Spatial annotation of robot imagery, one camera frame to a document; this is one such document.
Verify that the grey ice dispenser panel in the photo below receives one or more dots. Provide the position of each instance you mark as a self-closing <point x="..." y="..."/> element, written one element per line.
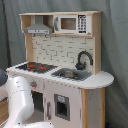
<point x="62" y="107"/>

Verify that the wooden toy kitchen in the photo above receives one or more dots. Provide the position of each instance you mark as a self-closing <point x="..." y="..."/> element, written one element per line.
<point x="61" y="50"/>

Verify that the grey range hood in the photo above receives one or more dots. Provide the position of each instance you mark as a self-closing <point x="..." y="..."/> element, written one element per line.
<point x="38" y="27"/>

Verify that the black toy stovetop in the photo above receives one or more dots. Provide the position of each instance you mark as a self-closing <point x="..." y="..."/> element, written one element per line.
<point x="36" y="67"/>

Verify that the white cabinet door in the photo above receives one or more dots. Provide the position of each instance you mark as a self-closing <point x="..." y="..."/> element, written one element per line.
<point x="74" y="95"/>

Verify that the black toy faucet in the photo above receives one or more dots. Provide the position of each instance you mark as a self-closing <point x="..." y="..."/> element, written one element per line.
<point x="81" y="64"/>

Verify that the white toy microwave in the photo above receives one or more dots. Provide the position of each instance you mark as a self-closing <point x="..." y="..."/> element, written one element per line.
<point x="76" y="24"/>

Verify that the oven knob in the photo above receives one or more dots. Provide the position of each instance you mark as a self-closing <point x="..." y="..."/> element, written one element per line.
<point x="33" y="84"/>

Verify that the grey toy sink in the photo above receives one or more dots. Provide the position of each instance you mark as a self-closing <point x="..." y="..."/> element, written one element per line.
<point x="72" y="74"/>

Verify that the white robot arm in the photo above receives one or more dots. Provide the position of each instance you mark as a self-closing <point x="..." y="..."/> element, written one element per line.
<point x="20" y="102"/>

